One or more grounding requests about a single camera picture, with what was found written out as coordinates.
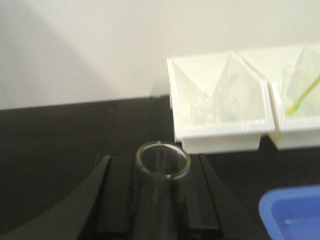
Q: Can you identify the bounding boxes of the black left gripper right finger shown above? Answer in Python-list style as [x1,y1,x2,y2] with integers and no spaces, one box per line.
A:
[186,154,269,240]

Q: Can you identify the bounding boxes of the blue plastic tray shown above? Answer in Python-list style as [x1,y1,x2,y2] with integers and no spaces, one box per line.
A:
[258,184,320,240]

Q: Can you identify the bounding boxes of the small glass beakers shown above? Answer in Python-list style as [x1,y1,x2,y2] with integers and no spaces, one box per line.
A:
[189,72,246,126]

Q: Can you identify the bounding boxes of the middle white storage bin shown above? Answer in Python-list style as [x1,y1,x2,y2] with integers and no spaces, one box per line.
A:
[238,42,320,150]

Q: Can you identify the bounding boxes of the glass beaker with spatulas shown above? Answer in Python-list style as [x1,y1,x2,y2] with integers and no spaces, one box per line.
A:
[281,47,320,118]

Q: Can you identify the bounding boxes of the clear glass test tube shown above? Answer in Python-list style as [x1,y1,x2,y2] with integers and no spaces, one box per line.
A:
[132,141,191,240]

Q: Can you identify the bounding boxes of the left white storage bin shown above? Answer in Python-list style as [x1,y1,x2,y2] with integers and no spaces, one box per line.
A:
[166,51,275,154]

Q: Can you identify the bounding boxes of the white storage bin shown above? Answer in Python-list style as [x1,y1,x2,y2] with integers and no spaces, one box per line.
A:
[238,42,320,150]
[166,51,275,154]

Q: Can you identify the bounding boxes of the yellow plastic spatula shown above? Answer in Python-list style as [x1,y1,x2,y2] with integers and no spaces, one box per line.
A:
[285,75,320,116]

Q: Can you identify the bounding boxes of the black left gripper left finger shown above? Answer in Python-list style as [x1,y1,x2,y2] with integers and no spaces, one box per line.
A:
[0,156,133,240]

